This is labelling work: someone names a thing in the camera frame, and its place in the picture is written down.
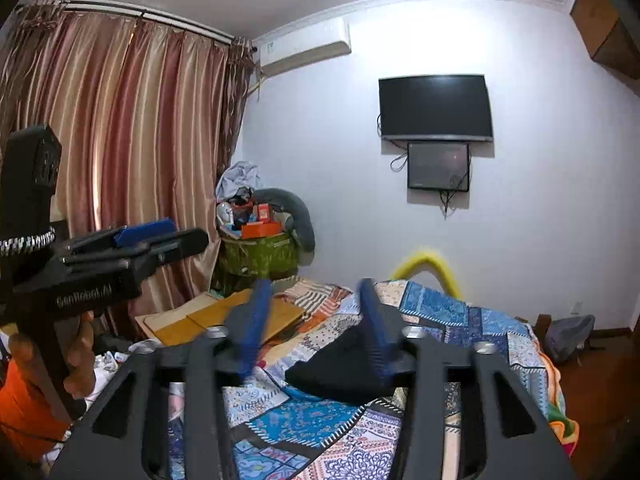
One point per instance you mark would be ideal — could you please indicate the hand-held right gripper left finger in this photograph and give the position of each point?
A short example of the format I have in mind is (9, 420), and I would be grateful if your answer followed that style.
(252, 335)

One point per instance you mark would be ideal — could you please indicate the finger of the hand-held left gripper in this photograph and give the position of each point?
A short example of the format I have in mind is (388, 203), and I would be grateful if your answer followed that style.
(180, 245)
(145, 230)

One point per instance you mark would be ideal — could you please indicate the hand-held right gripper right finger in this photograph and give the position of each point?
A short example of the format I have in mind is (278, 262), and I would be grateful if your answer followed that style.
(376, 335)

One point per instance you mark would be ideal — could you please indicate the person's left hand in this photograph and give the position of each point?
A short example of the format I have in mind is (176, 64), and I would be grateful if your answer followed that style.
(80, 360)

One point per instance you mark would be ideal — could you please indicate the wooden lap desk board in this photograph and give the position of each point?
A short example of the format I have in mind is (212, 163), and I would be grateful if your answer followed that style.
(210, 317)

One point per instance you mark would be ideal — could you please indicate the dark teal folded garment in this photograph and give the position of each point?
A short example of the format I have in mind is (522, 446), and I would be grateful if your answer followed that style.
(340, 366)

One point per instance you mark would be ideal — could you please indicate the green storage box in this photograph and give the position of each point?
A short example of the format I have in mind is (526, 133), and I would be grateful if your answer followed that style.
(255, 257)

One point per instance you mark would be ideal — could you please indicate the patchwork patterned blanket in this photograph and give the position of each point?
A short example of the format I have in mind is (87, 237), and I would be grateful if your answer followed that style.
(450, 310)

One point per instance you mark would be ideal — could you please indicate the orange box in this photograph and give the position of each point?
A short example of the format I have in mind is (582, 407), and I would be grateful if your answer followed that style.
(260, 230)

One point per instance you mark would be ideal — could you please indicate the small red box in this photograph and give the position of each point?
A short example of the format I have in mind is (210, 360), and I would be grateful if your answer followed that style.
(262, 213)

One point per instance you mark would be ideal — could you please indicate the light grey cloth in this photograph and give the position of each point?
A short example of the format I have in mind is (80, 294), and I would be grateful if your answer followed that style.
(240, 175)

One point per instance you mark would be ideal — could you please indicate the striped pink curtain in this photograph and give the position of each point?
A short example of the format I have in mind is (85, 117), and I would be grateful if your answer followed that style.
(150, 135)

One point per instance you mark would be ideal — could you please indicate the yellow foam tube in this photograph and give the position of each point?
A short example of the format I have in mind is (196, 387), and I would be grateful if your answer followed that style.
(430, 255)

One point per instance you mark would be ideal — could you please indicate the grey plush pillow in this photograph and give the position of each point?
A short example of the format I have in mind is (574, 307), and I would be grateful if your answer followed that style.
(302, 225)

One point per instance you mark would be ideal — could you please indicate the brown wooden bedpost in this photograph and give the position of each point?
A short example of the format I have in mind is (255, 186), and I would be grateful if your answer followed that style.
(542, 322)

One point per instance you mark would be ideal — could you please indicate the small black framed screen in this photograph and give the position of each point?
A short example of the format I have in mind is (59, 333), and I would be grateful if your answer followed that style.
(437, 165)

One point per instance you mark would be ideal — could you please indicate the grey backpack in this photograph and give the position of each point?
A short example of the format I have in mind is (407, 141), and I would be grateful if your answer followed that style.
(570, 336)

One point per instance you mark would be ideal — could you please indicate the white curtain rod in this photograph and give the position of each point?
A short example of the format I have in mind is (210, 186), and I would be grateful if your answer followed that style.
(175, 22)

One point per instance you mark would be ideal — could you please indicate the white air conditioner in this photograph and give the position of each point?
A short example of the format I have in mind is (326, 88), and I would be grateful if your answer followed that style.
(305, 50)

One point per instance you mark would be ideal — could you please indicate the brown wooden cabinet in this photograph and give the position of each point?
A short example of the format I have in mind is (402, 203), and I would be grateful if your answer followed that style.
(605, 30)

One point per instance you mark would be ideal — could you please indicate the white wall socket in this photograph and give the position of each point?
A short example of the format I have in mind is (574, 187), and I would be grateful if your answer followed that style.
(576, 307)

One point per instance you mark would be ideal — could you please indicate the black wall television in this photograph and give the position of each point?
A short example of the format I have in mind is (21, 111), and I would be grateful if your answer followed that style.
(435, 105)

